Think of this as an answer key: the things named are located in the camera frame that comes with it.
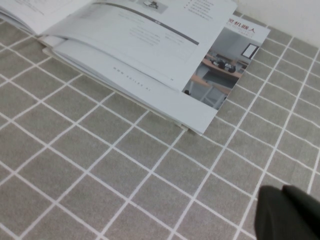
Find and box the white product catalogue book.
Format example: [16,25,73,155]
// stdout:
[0,0,272,137]

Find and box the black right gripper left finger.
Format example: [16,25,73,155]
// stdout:
[254,185,311,240]

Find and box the grey white-grid tablecloth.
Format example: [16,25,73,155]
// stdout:
[0,11,320,240]

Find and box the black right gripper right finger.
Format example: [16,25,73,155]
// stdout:
[281,184,320,240]

